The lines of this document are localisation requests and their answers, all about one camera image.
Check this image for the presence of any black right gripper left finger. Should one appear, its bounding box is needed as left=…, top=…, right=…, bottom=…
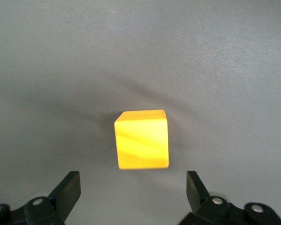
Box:
left=23, top=171, right=82, bottom=225

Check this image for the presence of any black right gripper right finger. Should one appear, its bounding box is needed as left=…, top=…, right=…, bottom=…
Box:
left=177, top=171, right=245, bottom=225

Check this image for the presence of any yellow cube block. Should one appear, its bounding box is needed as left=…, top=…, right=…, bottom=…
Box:
left=114, top=109, right=169, bottom=170

